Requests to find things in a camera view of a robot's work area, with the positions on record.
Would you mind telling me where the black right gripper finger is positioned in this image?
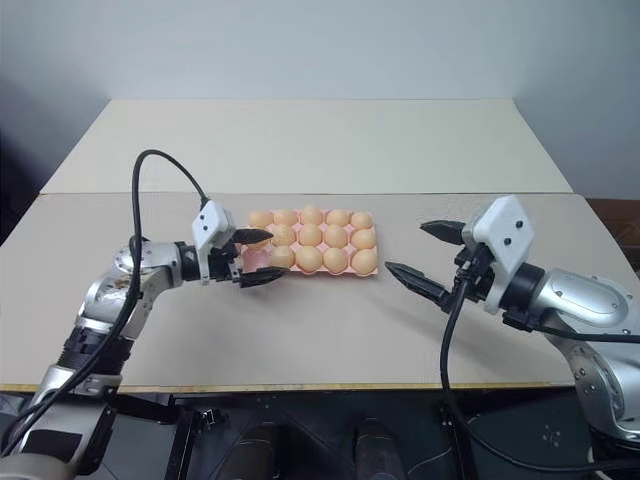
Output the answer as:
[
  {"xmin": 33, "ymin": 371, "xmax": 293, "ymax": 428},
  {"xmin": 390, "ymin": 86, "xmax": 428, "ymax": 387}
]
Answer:
[
  {"xmin": 419, "ymin": 219, "xmax": 469, "ymax": 246},
  {"xmin": 384, "ymin": 260, "xmax": 455, "ymax": 314}
]

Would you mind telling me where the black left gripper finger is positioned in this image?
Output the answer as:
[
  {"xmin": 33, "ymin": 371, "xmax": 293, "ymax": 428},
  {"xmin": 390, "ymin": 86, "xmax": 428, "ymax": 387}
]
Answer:
[
  {"xmin": 238, "ymin": 267, "xmax": 288, "ymax": 291},
  {"xmin": 234, "ymin": 228, "xmax": 275, "ymax": 247}
]

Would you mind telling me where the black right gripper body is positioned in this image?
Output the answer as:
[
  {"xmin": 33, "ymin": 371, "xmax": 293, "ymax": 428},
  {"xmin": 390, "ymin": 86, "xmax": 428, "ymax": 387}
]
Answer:
[{"xmin": 451, "ymin": 241, "xmax": 497, "ymax": 305}]

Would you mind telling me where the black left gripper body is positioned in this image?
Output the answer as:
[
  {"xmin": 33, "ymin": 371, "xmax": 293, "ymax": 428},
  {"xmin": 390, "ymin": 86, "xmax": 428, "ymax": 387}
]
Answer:
[{"xmin": 208, "ymin": 241, "xmax": 245, "ymax": 287}]

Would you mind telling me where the pink egg tray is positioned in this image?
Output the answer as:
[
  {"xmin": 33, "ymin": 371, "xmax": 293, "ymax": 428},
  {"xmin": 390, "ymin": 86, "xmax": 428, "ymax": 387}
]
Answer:
[{"xmin": 238, "ymin": 206, "xmax": 382, "ymax": 278}]

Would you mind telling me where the black plate with white dots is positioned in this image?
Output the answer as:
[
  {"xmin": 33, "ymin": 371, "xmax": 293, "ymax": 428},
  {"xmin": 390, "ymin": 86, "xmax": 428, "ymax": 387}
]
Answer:
[{"xmin": 472, "ymin": 409, "xmax": 599, "ymax": 472}]

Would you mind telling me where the dark rounded shape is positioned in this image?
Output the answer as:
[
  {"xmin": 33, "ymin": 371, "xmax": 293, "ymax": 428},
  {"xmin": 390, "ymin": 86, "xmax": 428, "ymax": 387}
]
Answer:
[
  {"xmin": 353, "ymin": 416, "xmax": 402, "ymax": 480},
  {"xmin": 238, "ymin": 423, "xmax": 302, "ymax": 480}
]

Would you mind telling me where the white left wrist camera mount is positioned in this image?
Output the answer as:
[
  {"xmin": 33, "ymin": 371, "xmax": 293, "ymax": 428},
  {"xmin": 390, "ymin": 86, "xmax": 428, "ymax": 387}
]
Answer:
[{"xmin": 191, "ymin": 199, "xmax": 236, "ymax": 287}]

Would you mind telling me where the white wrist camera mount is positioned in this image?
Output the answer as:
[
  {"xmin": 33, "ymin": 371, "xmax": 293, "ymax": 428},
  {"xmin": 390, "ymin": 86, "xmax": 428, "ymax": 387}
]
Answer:
[
  {"xmin": 461, "ymin": 195, "xmax": 536, "ymax": 316},
  {"xmin": 191, "ymin": 199, "xmax": 236, "ymax": 287}
]

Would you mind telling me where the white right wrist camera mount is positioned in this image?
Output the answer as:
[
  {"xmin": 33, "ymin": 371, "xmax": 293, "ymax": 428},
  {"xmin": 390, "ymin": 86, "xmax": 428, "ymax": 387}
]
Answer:
[{"xmin": 461, "ymin": 195, "xmax": 536, "ymax": 316}]

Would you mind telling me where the thin black cable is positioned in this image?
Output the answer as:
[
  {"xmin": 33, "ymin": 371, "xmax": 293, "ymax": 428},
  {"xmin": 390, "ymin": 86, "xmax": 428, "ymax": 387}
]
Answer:
[{"xmin": 542, "ymin": 326, "xmax": 640, "ymax": 346}]

